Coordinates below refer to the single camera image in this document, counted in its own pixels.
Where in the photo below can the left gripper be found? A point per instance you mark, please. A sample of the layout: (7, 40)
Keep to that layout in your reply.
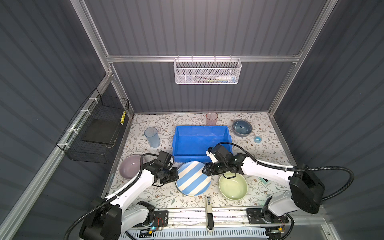
(174, 176)

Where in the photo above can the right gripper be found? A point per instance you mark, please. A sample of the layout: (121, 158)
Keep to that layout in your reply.
(209, 170)

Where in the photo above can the blue white striped plate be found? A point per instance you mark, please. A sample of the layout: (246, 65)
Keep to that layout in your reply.
(192, 182)

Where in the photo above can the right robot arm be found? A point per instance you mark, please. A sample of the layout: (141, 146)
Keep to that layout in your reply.
(304, 190)

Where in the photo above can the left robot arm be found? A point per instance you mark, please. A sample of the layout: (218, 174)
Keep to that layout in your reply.
(109, 217)

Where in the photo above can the blue plastic bin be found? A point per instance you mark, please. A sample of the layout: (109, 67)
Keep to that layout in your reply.
(190, 143)

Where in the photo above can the light green bowl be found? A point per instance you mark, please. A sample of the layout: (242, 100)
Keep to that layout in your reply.
(233, 187)

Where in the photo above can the purple bowl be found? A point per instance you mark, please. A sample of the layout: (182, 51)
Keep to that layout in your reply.
(130, 167)

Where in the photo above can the clear blue plastic cup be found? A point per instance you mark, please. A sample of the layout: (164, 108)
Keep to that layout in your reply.
(152, 136)

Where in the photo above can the grey blue bowl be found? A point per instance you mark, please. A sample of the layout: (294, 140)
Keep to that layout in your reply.
(242, 128)

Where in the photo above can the floral table mat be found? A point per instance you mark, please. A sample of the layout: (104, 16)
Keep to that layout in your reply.
(169, 197)

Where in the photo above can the pink plastic cup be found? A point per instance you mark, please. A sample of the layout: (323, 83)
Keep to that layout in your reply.
(211, 118)

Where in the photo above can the black white handheld device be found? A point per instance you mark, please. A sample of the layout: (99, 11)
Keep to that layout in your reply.
(209, 215)

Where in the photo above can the yellow tag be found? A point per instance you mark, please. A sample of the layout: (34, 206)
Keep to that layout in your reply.
(123, 117)

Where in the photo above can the black pad in basket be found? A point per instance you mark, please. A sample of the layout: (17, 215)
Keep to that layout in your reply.
(101, 132)

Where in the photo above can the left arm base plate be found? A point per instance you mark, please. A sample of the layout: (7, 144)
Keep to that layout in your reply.
(156, 219)

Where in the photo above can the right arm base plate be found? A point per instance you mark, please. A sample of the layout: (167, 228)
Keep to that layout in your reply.
(256, 216)

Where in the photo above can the black wire basket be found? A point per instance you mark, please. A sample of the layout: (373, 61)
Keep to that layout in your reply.
(98, 106)

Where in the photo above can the white wire mesh basket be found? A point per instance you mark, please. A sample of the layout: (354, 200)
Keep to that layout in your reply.
(207, 71)

